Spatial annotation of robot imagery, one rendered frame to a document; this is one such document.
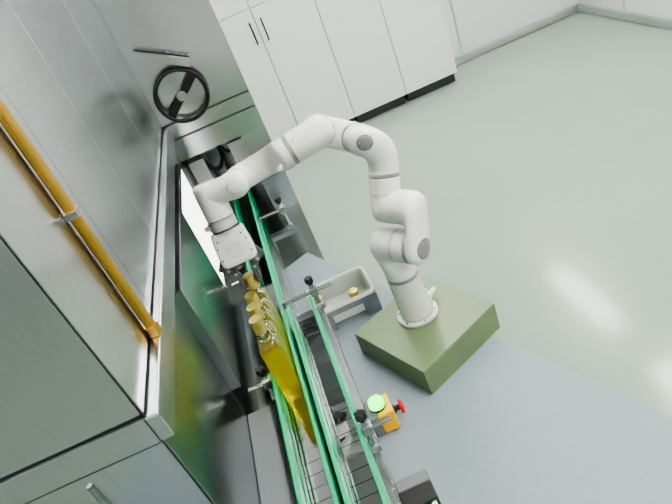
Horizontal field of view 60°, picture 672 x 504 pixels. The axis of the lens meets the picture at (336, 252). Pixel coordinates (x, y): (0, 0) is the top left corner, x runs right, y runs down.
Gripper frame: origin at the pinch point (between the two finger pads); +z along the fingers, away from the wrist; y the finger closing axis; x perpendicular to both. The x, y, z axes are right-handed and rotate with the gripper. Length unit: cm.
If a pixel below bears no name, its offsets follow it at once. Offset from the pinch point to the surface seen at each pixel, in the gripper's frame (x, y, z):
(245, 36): 360, 37, -98
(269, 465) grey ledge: -27.6, -12.2, 38.9
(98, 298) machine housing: -60, -16, -22
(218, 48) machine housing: 83, 17, -67
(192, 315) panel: -18.4, -14.1, -1.8
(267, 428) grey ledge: -16.1, -11.0, 35.6
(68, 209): -56, -15, -37
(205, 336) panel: -16.4, -14.2, 5.1
